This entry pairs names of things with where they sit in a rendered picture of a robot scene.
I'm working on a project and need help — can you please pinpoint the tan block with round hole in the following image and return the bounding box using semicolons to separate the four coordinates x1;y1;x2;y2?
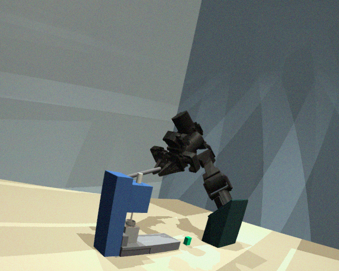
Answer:
123;223;140;243

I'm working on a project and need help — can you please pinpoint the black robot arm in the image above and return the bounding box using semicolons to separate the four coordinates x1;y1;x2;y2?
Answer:
163;110;233;209

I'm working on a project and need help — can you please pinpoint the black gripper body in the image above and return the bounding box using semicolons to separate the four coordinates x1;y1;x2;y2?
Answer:
150;140;201;173

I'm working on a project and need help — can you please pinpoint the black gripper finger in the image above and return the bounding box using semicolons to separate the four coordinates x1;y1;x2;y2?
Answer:
158;154;185;177
153;151;168;175

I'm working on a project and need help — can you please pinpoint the teal block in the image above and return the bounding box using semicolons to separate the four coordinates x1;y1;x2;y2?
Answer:
184;237;192;246

